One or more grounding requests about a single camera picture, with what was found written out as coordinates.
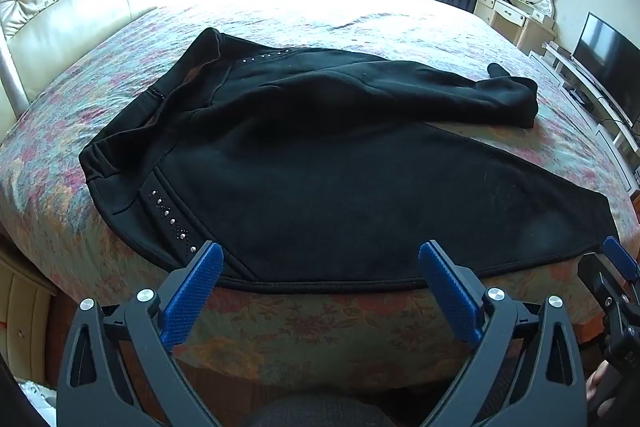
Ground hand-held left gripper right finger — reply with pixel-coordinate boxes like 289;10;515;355
419;241;588;427

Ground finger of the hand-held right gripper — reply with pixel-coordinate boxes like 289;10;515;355
602;236;640;284
577;253;632;310

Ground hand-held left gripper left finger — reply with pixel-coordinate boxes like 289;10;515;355
56;241;236;427

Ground black pants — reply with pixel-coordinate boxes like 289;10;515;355
79;27;621;294

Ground person's right hand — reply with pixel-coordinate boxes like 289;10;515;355
584;369;618;419

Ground white television stand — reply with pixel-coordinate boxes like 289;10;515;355
529;41;640;190

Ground cream nightstand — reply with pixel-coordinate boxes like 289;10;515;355
0;251;59;385

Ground white slipper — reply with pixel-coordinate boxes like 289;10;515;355
17;381;58;425

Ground black television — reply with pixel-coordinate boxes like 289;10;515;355
571;12;640;132

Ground floral bed blanket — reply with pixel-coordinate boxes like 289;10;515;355
0;0;640;390

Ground cream dressing table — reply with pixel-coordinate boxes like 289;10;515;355
473;0;557;54

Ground cream tufted headboard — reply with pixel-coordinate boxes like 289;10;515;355
0;0;216;142

